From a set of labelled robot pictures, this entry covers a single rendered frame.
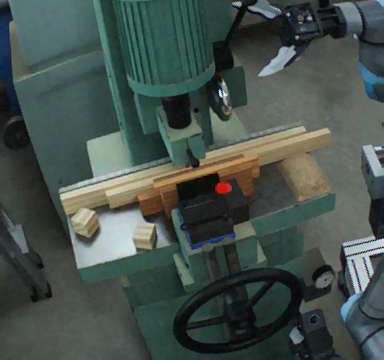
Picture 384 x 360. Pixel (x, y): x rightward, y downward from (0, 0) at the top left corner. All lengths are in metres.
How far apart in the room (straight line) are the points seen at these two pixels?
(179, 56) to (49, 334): 1.49
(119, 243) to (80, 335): 1.04
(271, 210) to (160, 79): 0.39
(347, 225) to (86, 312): 1.15
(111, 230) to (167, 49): 0.44
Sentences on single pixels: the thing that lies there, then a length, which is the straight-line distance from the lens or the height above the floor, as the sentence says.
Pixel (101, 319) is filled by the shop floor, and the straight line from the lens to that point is 2.28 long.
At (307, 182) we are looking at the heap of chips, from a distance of 1.30.
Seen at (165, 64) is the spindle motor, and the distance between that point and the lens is 1.08.
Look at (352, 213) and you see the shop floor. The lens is 2.53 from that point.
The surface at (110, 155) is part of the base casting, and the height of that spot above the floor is 0.80.
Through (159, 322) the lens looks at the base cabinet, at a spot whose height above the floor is 0.62.
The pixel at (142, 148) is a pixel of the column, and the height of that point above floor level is 0.89.
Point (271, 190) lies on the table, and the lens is 1.32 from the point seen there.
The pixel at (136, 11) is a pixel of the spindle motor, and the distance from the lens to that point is 1.03.
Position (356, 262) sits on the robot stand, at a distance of 2.05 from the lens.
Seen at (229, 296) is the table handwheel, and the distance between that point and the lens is 1.23.
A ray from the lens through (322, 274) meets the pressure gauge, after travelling 1.43.
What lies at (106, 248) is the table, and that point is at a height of 0.90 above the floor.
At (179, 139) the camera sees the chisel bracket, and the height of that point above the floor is 1.07.
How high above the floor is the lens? 1.81
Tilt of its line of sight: 41 degrees down
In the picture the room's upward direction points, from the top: 10 degrees counter-clockwise
